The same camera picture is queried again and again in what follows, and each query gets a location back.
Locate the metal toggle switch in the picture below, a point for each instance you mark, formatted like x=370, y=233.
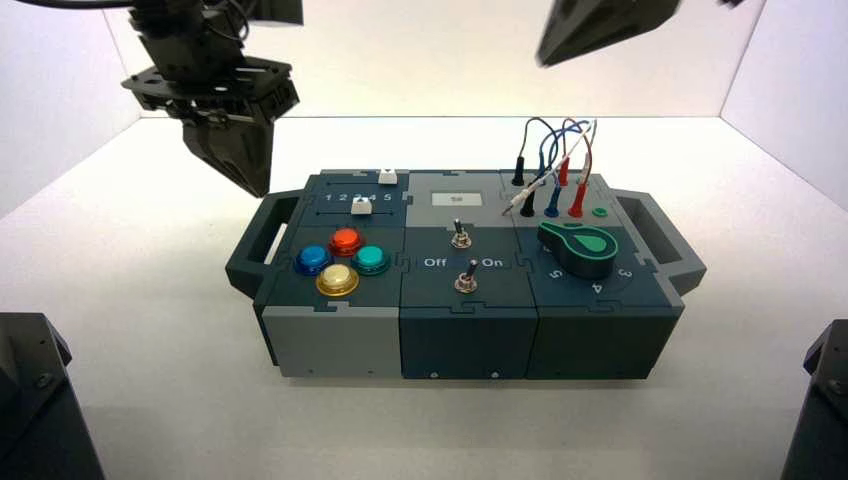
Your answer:
x=466, y=283
x=460, y=237

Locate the yellow round push button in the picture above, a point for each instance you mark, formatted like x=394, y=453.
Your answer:
x=337, y=279

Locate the dark teal grey control box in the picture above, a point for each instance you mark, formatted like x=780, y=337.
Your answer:
x=464, y=331

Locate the small grey display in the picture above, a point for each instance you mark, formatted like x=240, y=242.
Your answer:
x=449, y=199

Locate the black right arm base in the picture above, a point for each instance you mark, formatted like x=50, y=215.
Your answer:
x=821, y=417

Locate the teal round push button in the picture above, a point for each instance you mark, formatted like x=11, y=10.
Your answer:
x=370, y=260

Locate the small green socket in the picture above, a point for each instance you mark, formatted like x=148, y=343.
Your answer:
x=599, y=212

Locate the blue round push button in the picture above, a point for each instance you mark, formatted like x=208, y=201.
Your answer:
x=312, y=260

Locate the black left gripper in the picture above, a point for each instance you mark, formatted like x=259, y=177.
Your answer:
x=199, y=79

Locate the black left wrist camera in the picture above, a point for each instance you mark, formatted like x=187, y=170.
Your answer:
x=278, y=10

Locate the black green rotary knob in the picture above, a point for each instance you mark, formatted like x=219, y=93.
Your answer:
x=583, y=252

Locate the white slider knob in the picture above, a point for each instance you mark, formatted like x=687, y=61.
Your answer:
x=359, y=206
x=387, y=177

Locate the orange round push button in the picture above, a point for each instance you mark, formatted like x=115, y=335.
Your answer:
x=346, y=242

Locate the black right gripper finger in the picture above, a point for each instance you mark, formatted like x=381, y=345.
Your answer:
x=596, y=23

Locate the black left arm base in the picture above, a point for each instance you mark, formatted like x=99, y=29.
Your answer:
x=40, y=411

